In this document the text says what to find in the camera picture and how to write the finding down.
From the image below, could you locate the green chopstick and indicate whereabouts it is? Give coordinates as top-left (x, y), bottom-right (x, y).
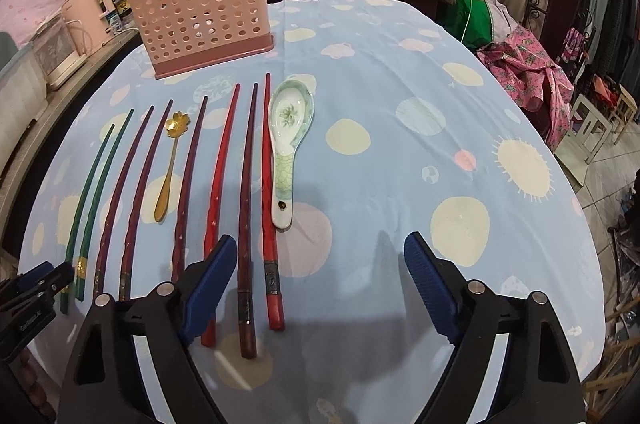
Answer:
top-left (65, 124), bottom-right (115, 282)
top-left (74, 109), bottom-right (134, 301)

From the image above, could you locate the bright red chopstick banded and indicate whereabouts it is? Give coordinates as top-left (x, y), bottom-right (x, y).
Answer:
top-left (262, 72), bottom-right (285, 332)

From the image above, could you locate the white green ceramic soup spoon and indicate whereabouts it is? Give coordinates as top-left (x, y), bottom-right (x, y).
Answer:
top-left (268, 79), bottom-right (314, 231)

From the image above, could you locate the dark maroon chopstick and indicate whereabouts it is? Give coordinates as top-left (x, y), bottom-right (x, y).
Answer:
top-left (171, 95), bottom-right (208, 283)
top-left (92, 106), bottom-right (154, 298)
top-left (118, 100), bottom-right (174, 301)

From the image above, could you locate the dark red chopstick banded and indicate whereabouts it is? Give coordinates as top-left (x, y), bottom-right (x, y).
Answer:
top-left (238, 84), bottom-right (258, 360)

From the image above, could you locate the bright red chopstick left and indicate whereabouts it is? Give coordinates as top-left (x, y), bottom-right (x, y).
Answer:
top-left (200, 82), bottom-right (241, 348)

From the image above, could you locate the gold flower teaspoon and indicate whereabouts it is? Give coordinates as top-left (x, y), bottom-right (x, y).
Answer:
top-left (154, 111), bottom-right (190, 223)

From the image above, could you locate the white blender jug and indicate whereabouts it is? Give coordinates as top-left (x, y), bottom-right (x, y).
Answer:
top-left (32, 13), bottom-right (85, 90)

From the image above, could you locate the pink electric kettle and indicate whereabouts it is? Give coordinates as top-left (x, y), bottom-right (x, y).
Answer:
top-left (61, 0), bottom-right (115, 56)

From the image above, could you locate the pink floral garment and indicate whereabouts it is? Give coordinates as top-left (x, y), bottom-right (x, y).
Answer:
top-left (476, 26), bottom-right (574, 152)

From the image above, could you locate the light blue patterned tablecloth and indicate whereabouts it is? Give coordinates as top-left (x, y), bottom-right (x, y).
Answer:
top-left (20, 0), bottom-right (605, 423)

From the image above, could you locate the pink perforated utensil holder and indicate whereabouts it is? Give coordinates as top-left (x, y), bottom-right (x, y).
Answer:
top-left (127, 0), bottom-right (274, 79)

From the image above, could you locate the green bag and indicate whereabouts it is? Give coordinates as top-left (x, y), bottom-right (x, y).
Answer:
top-left (444, 0), bottom-right (492, 52)

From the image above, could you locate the dark wooden chair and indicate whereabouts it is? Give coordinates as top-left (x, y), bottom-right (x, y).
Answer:
top-left (522, 0), bottom-right (582, 63)

